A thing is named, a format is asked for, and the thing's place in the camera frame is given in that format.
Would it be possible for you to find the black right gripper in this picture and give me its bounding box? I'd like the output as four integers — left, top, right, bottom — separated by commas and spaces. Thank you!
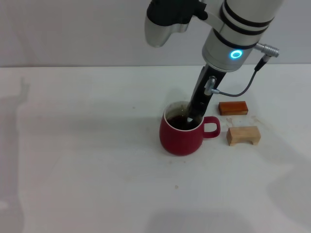
188, 64, 226, 127

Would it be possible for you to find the red ceramic mug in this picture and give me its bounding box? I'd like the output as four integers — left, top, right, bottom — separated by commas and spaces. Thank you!
159, 101, 221, 156

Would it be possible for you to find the dark coffee liquid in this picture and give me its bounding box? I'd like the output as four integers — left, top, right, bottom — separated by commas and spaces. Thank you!
167, 115, 195, 131

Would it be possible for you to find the dark orange wooden block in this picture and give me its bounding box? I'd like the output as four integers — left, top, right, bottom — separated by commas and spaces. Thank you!
218, 101, 249, 116

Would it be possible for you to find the light wooden block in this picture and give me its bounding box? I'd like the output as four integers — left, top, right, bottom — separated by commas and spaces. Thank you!
226, 125, 261, 147

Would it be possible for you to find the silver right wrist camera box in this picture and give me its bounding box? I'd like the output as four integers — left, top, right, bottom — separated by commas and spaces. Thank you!
145, 0, 208, 48

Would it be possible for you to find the grey cable with metal connector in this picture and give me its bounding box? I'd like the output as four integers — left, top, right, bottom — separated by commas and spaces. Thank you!
203, 42, 280, 98

